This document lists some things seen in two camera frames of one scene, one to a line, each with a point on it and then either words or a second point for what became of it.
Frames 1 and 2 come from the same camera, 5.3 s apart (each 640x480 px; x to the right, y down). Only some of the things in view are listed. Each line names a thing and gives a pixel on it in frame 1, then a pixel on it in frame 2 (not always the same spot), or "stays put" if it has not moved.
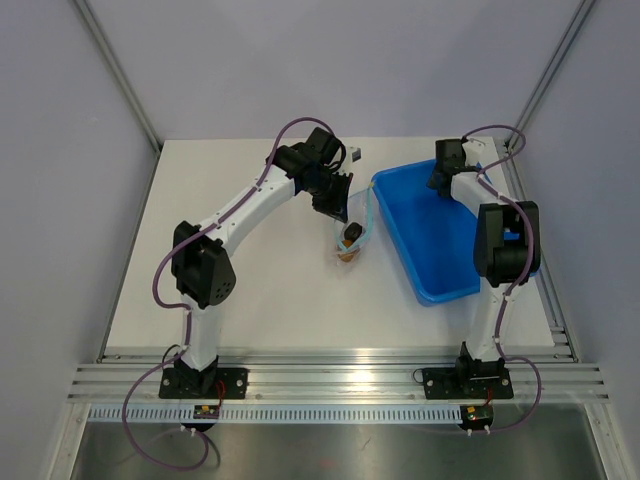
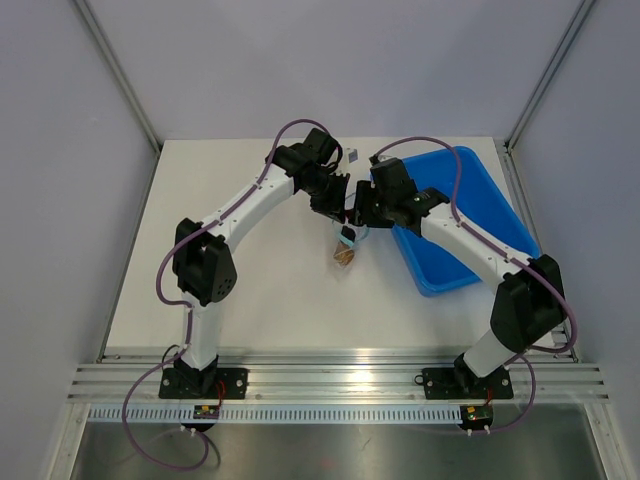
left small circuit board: x=206 y=411 stays put
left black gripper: x=342 y=193 stays put
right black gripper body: x=432 y=181 -> x=383 y=205
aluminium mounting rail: x=337 y=376 stays put
